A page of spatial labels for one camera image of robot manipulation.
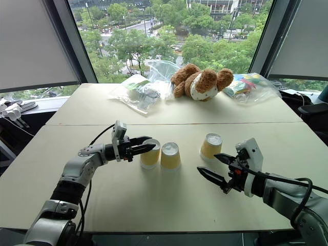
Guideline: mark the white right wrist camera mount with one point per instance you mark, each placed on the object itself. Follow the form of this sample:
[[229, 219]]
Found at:
[[255, 153]]

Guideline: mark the clear bluish plastic bag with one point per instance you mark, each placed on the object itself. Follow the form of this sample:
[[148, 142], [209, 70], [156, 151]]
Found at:
[[161, 73]]

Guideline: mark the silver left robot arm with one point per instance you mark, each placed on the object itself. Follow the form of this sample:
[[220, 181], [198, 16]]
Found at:
[[77, 169]]

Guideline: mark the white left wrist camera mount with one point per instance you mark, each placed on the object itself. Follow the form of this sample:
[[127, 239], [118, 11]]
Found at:
[[120, 130]]

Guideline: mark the grey roller blind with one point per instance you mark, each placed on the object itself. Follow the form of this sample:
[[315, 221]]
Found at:
[[33, 43], [302, 38]]

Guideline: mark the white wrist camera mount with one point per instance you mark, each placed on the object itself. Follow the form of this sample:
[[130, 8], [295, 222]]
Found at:
[[255, 153], [120, 130]]

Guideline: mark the plastic bag of colourful toys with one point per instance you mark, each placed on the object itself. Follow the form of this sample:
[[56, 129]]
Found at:
[[246, 87]]

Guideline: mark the plastic bag with green card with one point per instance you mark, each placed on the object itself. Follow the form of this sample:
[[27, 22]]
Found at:
[[135, 96]]

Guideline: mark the white power adapter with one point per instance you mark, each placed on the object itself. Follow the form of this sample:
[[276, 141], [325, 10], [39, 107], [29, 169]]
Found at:
[[11, 111]]

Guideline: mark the yellow paper cup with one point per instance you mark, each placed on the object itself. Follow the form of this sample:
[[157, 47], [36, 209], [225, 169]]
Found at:
[[170, 159], [150, 160], [208, 150]]

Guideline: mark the black bag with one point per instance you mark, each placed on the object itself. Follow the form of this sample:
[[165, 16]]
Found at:
[[294, 100]]

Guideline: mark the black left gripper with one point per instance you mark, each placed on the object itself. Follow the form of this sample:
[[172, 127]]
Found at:
[[126, 151]]

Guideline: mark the brown teddy bear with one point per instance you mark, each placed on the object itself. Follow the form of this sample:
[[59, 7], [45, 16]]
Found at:
[[202, 82]]

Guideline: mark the black office chair armrest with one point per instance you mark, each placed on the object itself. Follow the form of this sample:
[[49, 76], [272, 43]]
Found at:
[[314, 109]]

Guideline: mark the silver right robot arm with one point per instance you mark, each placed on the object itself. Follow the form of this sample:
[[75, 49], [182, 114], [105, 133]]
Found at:
[[284, 194]]

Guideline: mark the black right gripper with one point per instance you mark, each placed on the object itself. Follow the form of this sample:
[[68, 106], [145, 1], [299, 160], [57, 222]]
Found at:
[[237, 176]]

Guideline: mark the dark window pillar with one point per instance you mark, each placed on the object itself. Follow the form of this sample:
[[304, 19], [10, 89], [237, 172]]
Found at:
[[266, 38], [75, 38]]

